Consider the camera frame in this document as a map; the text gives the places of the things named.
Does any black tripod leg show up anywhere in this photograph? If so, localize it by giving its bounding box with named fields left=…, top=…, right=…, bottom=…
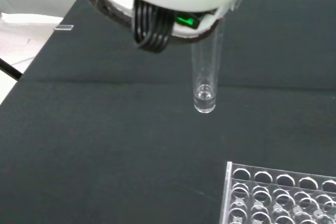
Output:
left=0, top=58, right=23, bottom=80

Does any clear plastic test tube rack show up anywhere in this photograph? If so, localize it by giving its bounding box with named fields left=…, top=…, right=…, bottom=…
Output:
left=219, top=161, right=336, bottom=224

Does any black bench cloth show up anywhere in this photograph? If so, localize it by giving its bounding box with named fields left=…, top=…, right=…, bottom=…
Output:
left=0, top=0, right=336, bottom=224

